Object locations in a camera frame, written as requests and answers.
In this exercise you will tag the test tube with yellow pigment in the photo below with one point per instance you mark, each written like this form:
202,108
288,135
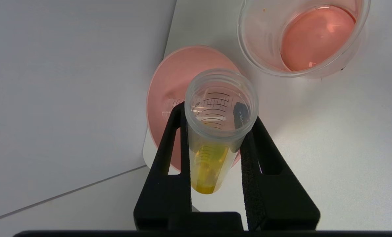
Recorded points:
209,164

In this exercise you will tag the pink plastic bowl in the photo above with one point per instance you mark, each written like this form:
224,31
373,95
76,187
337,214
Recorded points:
179,72

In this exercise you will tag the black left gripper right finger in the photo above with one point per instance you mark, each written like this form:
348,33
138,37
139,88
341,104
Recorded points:
275,197

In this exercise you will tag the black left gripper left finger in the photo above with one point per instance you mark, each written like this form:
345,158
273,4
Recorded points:
163,194

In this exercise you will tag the clear glass beaker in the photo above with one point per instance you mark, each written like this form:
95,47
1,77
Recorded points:
317,36

